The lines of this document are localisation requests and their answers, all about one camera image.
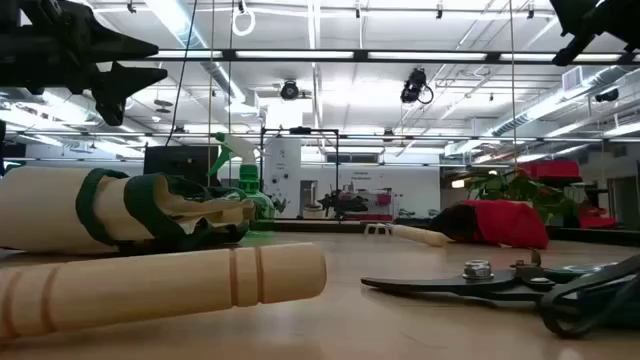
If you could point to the black pruning shears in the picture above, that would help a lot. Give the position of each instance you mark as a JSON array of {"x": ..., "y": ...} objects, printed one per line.
[{"x": 450, "y": 285}]

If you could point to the beige green gardening bag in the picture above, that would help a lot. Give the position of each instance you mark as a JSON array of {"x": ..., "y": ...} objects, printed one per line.
[{"x": 40, "y": 210}]

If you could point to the green white spray bottle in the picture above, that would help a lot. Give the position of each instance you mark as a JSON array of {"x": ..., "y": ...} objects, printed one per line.
[{"x": 248, "y": 175}]

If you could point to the white plant pot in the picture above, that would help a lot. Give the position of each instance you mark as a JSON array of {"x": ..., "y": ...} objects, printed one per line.
[{"x": 520, "y": 192}]

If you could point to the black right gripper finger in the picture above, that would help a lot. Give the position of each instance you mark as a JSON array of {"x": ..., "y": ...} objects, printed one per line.
[
  {"x": 575, "y": 12},
  {"x": 572, "y": 50}
]

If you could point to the black overhead frame beam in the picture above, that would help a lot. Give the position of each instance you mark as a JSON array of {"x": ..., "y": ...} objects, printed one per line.
[{"x": 360, "y": 55}]

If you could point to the black wall security camera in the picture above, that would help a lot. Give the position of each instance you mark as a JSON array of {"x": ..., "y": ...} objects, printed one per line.
[{"x": 606, "y": 95}]

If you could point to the black monitor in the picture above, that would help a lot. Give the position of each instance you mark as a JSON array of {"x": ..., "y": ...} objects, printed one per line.
[{"x": 180, "y": 160}]

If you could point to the distant red bin shelf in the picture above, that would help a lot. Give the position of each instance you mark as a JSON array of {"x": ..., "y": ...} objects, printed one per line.
[{"x": 382, "y": 200}]

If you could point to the red black gardening glove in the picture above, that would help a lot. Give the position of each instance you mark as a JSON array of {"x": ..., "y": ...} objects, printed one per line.
[{"x": 505, "y": 222}]

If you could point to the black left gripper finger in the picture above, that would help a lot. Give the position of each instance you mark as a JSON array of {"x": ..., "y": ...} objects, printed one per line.
[
  {"x": 120, "y": 82},
  {"x": 110, "y": 47}
]

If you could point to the small red storage bin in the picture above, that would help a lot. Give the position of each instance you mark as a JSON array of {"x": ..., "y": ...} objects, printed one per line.
[{"x": 597, "y": 222}]

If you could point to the black table edge rail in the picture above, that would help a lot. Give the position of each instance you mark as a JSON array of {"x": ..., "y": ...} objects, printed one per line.
[{"x": 590, "y": 236}]

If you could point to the round black ceiling camera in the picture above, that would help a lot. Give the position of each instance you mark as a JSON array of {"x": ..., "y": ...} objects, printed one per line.
[{"x": 289, "y": 90}]

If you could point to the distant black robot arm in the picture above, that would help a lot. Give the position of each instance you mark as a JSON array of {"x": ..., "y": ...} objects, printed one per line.
[{"x": 345, "y": 202}]

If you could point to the large red storage bin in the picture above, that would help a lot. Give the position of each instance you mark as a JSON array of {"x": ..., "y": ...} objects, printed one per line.
[{"x": 550, "y": 169}]

